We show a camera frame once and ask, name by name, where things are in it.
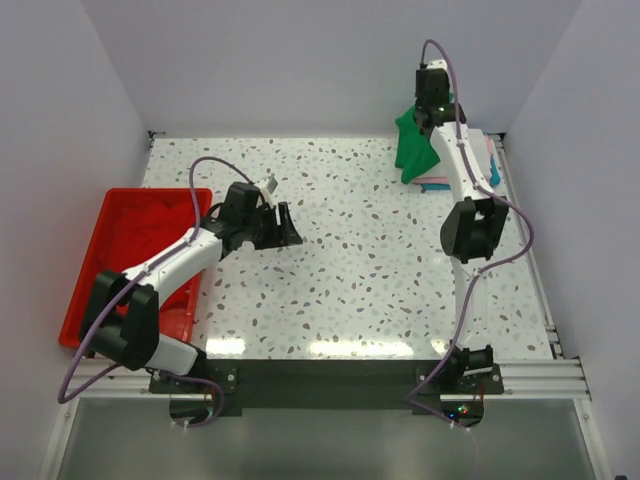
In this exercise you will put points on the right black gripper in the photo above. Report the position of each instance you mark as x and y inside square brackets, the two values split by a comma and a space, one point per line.
[447, 89]

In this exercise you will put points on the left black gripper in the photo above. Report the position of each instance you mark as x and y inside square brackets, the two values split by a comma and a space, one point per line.
[283, 234]

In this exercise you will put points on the green t shirt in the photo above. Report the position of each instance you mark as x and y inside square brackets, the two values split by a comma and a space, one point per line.
[414, 154]

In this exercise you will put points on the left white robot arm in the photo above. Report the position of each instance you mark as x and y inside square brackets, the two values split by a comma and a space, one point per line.
[121, 320]

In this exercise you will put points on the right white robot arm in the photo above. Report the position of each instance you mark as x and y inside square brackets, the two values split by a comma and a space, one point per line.
[471, 231]

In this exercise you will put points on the folded white t shirt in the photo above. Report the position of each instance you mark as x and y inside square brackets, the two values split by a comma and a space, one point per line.
[480, 150]

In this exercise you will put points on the folded pink t shirt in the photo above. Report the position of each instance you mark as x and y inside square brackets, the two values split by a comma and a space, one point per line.
[438, 170]

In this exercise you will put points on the folded teal t shirt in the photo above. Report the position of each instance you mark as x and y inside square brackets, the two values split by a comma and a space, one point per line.
[432, 183]

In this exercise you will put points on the red plastic bin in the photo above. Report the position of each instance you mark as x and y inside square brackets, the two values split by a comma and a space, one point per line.
[176, 317]

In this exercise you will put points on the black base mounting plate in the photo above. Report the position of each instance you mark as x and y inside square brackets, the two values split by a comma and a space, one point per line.
[230, 386]

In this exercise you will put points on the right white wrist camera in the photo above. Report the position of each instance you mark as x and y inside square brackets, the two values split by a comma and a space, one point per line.
[437, 64]

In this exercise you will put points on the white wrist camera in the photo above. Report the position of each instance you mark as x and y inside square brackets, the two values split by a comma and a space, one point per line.
[437, 64]
[267, 186]

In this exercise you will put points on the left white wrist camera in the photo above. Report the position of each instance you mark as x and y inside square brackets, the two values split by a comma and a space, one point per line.
[267, 186]

